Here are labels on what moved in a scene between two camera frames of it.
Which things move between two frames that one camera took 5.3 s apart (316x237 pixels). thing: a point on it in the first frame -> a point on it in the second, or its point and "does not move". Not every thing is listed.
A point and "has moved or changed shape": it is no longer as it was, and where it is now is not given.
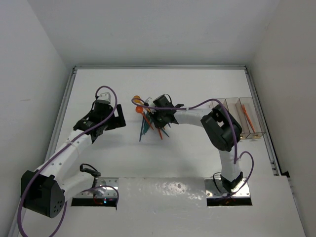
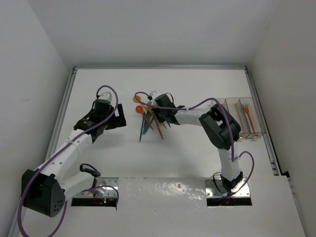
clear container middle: x=235 y=108 does not move
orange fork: x=245 y=112 has moved or changed shape
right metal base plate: x=214 y=188 does not move
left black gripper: x=118 y=121 does not move
